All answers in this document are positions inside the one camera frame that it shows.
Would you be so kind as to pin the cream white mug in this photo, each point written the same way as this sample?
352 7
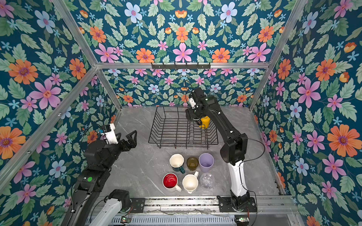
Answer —
191 182

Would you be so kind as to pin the white ventilation grille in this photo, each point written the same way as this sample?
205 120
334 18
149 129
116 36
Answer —
179 220

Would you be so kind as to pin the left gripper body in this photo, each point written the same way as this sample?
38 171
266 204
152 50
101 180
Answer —
124 146

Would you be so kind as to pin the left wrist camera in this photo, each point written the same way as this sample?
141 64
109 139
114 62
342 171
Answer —
108 132

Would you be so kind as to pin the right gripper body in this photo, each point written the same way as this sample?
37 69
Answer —
193 113

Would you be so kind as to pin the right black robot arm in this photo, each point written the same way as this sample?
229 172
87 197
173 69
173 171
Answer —
235 143

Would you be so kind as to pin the black wire dish rack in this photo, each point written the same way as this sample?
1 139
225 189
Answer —
171 128

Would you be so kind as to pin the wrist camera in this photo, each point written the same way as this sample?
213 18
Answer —
192 102
108 132

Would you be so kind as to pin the clear glass cup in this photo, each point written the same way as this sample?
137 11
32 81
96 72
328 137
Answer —
207 180

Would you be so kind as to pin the yellow mug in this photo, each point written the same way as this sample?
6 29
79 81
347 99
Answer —
205 121

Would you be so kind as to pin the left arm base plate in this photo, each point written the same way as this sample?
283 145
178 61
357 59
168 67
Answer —
133 205

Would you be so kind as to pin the olive green glass cup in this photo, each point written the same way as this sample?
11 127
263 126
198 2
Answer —
192 163

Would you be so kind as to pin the black hook rail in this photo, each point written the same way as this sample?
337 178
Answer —
176 66

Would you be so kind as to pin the red mug white outside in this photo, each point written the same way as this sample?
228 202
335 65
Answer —
170 182

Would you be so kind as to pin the lilac plastic cup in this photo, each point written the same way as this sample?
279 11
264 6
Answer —
206 161

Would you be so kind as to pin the aluminium mounting rail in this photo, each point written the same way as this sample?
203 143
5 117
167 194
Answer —
172 205

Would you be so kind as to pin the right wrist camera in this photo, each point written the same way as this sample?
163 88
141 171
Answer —
192 102

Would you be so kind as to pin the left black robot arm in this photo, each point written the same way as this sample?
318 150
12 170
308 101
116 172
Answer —
100 156

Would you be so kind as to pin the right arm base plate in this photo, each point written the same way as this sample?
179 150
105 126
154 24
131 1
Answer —
231 204

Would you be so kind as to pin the cream mug green outside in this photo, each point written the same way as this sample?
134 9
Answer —
177 161

